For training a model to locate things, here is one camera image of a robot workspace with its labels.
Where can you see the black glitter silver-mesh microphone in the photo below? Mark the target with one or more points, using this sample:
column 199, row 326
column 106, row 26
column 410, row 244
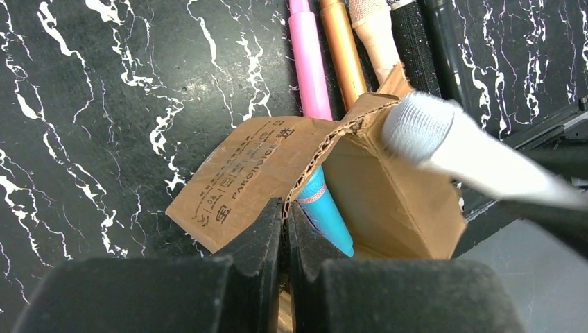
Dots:
column 413, row 46

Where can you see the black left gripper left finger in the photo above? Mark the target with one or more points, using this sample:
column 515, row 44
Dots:
column 234, row 290

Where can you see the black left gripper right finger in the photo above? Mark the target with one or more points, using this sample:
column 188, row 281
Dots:
column 333, row 293

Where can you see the turquoise blue microphone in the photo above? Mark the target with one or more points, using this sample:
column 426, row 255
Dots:
column 317, row 203

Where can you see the pink microphone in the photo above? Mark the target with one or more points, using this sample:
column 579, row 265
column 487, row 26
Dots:
column 314, row 96

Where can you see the brown cardboard box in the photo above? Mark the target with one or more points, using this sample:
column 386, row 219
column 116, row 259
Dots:
column 392, row 209

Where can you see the beige microphone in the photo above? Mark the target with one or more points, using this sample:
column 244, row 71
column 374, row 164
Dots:
column 372, row 23

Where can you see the black orange-tipped microphone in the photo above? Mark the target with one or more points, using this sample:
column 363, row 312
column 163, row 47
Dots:
column 441, row 31

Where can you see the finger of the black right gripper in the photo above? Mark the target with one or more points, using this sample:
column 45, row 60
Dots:
column 568, row 226

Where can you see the white microphone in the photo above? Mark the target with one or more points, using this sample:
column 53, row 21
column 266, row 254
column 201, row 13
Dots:
column 438, row 135

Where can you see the gold microphone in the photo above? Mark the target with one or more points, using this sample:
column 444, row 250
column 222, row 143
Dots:
column 342, row 46

